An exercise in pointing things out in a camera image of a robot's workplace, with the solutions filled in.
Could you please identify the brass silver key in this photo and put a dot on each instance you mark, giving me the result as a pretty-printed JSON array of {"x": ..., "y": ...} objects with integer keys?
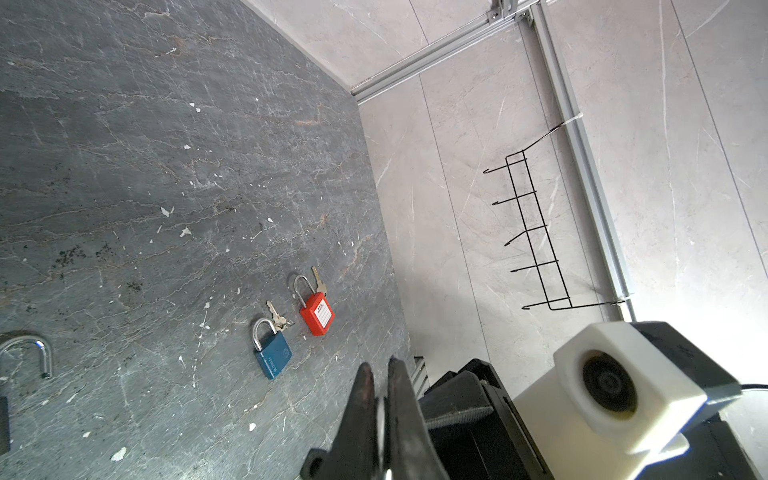
[{"x": 320, "y": 284}]

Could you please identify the red padlock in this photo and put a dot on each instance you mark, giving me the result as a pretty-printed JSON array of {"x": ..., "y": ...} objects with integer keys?
[{"x": 315, "y": 309}]

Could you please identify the blue padlock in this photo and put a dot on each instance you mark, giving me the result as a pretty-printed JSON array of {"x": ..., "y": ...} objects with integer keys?
[{"x": 270, "y": 347}]

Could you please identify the black wire hook rack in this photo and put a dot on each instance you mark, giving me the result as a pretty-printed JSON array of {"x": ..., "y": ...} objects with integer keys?
[{"x": 536, "y": 230}]

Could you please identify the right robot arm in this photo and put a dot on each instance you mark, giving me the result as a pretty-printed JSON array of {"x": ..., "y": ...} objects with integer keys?
[{"x": 713, "y": 453}]

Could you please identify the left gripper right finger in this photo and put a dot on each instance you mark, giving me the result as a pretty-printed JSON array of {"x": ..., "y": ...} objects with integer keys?
[{"x": 409, "y": 451}]

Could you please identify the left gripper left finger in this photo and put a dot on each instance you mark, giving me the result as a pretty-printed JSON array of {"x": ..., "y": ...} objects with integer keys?
[{"x": 354, "y": 450}]

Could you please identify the small silver blue-lock key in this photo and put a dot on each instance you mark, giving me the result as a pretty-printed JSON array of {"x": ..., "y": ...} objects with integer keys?
[{"x": 279, "y": 321}]

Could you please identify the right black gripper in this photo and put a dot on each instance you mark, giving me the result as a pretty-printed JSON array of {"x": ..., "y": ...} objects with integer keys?
[{"x": 475, "y": 428}]

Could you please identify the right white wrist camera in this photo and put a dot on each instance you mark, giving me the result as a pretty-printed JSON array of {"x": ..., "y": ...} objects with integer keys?
[{"x": 620, "y": 397}]

